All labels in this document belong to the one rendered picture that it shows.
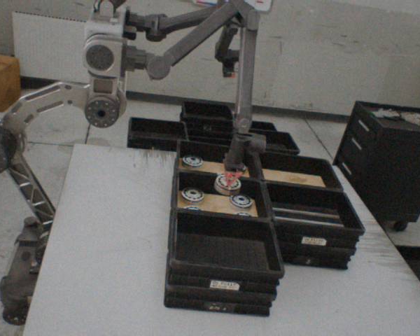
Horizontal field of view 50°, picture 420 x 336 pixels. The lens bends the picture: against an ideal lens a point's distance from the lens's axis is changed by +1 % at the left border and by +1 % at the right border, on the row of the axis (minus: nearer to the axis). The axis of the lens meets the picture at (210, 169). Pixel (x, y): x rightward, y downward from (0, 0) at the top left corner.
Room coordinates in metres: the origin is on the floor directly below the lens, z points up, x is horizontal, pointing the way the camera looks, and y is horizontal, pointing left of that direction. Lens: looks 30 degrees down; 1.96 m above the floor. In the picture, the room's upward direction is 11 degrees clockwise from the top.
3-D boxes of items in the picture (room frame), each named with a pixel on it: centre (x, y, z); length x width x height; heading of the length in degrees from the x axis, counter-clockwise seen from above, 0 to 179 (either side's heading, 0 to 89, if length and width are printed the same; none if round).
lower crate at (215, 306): (1.28, -0.11, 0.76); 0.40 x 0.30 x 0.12; 98
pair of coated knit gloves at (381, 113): (3.15, -1.18, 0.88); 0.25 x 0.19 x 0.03; 103
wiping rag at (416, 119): (3.17, -1.41, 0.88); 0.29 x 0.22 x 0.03; 103
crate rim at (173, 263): (1.28, -0.11, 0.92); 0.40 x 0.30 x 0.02; 98
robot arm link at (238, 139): (1.51, -0.09, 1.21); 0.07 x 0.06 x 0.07; 102
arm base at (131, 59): (1.52, 0.34, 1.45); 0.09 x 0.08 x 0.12; 13
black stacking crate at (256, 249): (1.28, -0.11, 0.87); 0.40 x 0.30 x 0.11; 98
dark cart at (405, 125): (3.10, -1.31, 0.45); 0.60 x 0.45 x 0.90; 103
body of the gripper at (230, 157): (1.51, -0.08, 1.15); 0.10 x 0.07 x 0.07; 8
